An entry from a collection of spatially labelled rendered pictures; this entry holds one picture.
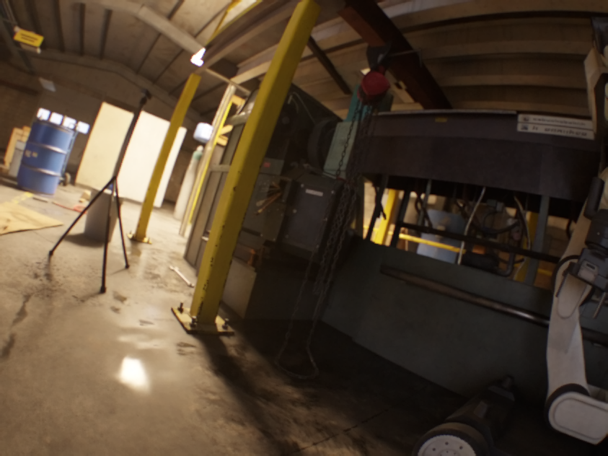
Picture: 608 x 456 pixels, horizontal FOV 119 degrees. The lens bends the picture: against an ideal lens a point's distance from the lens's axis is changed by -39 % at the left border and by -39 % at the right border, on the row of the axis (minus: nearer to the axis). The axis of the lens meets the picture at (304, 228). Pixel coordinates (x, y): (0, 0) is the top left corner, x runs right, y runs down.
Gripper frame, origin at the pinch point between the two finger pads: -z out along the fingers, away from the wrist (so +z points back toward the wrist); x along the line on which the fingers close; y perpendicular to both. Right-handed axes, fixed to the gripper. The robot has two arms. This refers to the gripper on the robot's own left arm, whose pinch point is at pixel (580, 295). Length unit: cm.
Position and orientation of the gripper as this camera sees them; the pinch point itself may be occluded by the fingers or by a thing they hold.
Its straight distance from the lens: 74.6
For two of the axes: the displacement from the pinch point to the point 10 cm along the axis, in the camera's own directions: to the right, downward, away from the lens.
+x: -5.2, -3.5, 7.8
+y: -7.5, -2.4, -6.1
